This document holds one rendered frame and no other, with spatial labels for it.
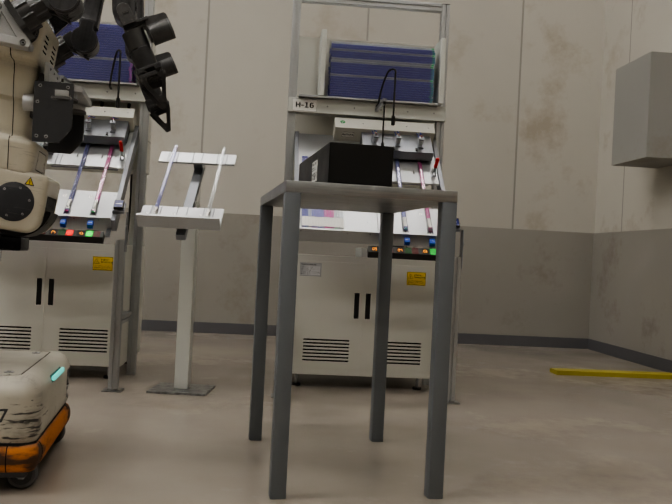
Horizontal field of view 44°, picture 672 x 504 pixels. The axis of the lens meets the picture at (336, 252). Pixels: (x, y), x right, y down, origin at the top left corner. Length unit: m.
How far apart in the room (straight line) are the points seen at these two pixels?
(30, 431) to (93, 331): 1.82
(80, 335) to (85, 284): 0.23
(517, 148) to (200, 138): 2.42
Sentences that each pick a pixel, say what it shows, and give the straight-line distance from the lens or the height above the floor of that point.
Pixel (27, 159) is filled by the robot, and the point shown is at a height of 0.83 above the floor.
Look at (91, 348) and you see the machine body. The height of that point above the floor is 0.14.
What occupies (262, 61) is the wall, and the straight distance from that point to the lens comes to 6.51.
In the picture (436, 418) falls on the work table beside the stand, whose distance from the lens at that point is 2.24.
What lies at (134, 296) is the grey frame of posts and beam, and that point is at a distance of 4.18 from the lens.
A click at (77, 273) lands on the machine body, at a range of 4.01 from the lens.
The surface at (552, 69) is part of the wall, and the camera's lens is 6.88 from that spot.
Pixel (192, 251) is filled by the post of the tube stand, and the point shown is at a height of 0.61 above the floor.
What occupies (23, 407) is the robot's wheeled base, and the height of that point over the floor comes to 0.21.
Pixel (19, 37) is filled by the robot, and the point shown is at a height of 1.12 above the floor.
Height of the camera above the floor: 0.61
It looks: level
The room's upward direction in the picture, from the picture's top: 3 degrees clockwise
